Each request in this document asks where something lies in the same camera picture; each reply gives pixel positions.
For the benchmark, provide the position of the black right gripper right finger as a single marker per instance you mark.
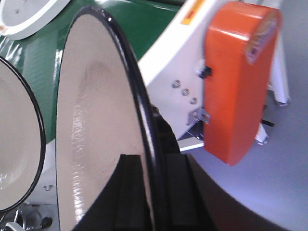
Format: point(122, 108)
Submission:
point(197, 203)

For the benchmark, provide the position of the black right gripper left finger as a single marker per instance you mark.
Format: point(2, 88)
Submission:
point(120, 205)

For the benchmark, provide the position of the beige plate black rim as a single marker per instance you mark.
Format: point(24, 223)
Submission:
point(103, 115)

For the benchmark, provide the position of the white outer conveyor rim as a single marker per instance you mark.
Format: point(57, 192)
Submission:
point(172, 65)

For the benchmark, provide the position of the orange motor housing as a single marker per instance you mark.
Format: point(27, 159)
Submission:
point(239, 47)

